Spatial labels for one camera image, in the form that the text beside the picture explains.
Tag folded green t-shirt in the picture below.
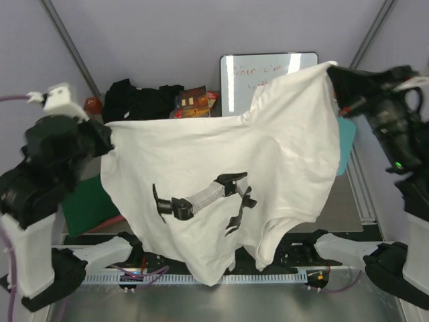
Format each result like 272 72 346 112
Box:
61 175 120 237

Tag left aluminium frame post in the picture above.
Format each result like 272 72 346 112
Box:
39 0 101 97

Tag teal cutting board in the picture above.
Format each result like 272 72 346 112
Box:
337 117 357 176

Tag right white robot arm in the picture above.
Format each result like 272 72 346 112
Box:
302 66 428 310

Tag black t-shirt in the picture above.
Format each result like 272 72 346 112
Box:
101 78 184 123

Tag blue Nineteen Eighty-Four book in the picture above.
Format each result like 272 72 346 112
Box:
174 96 182 118

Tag red Treehouse book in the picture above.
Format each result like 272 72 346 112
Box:
206 91 220 109

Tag slotted cable duct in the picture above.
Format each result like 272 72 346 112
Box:
82 270 308 286

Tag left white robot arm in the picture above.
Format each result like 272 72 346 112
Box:
1 115 143 312

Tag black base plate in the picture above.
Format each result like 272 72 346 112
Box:
63 231 343 274

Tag brown Edward Tulane book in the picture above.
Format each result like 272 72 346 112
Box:
178 86 210 118

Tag red cube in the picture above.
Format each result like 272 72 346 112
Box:
84 97 103 115

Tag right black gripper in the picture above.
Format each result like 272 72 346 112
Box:
326 62 422 169

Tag folded pink t-shirt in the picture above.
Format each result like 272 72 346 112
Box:
88 215 125 233

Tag white whiteboard with writing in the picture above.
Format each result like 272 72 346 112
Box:
220 52 318 117

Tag right aluminium frame post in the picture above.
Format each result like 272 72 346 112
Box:
349 0 398 69

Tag aluminium frame post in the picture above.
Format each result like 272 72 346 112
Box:
349 0 398 69
39 0 101 97

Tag white t-shirt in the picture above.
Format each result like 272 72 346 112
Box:
101 62 341 286

